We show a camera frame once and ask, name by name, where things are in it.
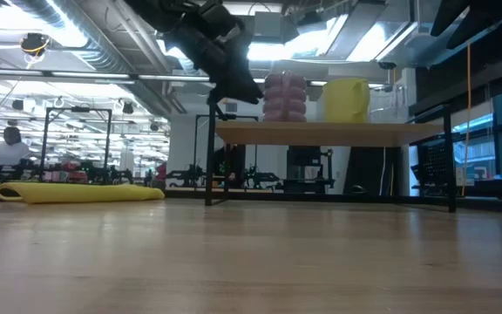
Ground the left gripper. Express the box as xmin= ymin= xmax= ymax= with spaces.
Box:
xmin=162 ymin=2 xmax=265 ymax=106

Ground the purple ribbed mug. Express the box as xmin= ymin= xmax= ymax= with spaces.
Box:
xmin=262 ymin=72 xmax=309 ymax=123

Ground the yellow mug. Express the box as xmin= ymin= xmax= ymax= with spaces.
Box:
xmin=322 ymin=77 xmax=371 ymax=124

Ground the clear glass mug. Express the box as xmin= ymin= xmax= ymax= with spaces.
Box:
xmin=368 ymin=84 xmax=409 ymax=124

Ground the wooden shelf riser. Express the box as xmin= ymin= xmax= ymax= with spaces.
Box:
xmin=204 ymin=102 xmax=458 ymax=214

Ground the black 3D printer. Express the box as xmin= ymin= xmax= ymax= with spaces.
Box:
xmin=282 ymin=146 xmax=336 ymax=195

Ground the yellow cloth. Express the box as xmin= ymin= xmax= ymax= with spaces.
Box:
xmin=0 ymin=181 xmax=166 ymax=205

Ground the hanging ceiling device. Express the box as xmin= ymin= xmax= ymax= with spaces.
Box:
xmin=18 ymin=32 xmax=52 ymax=60

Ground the black perforated cart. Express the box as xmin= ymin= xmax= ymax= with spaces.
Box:
xmin=410 ymin=141 xmax=457 ymax=198

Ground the person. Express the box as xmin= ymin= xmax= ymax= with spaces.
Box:
xmin=0 ymin=126 xmax=32 ymax=167

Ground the black table frame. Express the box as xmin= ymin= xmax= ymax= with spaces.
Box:
xmin=163 ymin=186 xmax=502 ymax=215

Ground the silver ceiling duct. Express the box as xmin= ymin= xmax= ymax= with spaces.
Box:
xmin=6 ymin=0 xmax=187 ymax=115

